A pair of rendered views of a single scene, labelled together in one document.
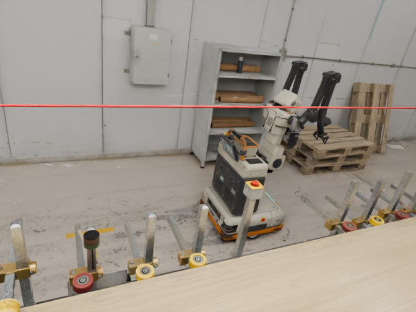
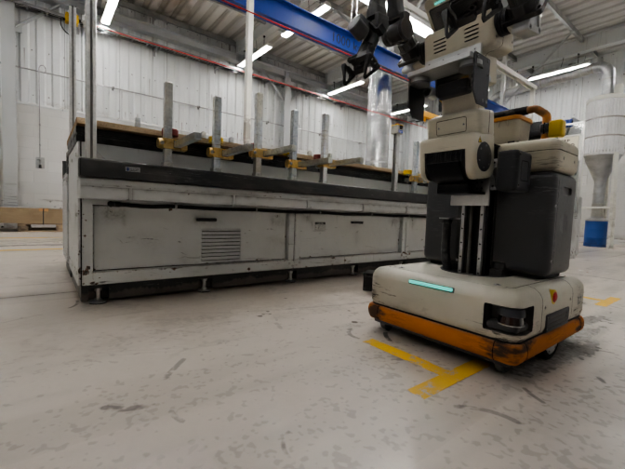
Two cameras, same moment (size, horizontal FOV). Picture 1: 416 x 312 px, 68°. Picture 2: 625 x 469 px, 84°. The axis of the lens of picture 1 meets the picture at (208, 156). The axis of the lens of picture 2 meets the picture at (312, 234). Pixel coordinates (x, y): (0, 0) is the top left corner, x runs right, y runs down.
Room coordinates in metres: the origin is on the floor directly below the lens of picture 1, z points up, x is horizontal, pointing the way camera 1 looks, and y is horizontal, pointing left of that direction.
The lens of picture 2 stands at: (3.95, -1.37, 0.50)
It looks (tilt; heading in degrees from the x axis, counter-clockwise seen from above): 4 degrees down; 170
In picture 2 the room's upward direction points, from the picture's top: 2 degrees clockwise
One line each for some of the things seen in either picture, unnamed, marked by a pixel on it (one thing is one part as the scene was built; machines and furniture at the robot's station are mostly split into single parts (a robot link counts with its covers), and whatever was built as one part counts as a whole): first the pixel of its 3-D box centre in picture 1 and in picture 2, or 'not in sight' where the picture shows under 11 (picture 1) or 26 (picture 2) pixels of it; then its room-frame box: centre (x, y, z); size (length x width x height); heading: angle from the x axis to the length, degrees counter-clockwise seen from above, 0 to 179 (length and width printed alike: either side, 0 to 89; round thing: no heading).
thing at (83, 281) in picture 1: (83, 288); not in sight; (0.86, 0.42, 0.85); 0.08 x 0.08 x 0.11
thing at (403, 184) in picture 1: (395, 200); (258, 135); (1.89, -1.35, 0.94); 0.04 x 0.04 x 0.48; 28
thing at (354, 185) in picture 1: (343, 212); (324, 150); (1.65, -0.90, 0.92); 0.04 x 0.04 x 0.48; 28
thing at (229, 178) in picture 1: (241, 173); (490, 200); (2.58, -0.34, 0.59); 0.55 x 0.34 x 0.83; 28
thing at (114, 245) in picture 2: not in sight; (378, 221); (0.61, -0.11, 0.44); 5.10 x 0.69 x 0.87; 118
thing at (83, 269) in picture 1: (86, 275); not in sight; (0.94, 0.44, 0.85); 0.14 x 0.06 x 0.05; 118
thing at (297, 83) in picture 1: (296, 85); not in sight; (3.03, -0.74, 1.40); 0.11 x 0.06 x 0.43; 28
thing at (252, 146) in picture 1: (245, 146); (497, 135); (2.57, -0.32, 0.87); 0.23 x 0.15 x 0.11; 28
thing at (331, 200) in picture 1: (348, 213); (307, 164); (1.83, -1.04, 0.80); 0.43 x 0.03 x 0.04; 28
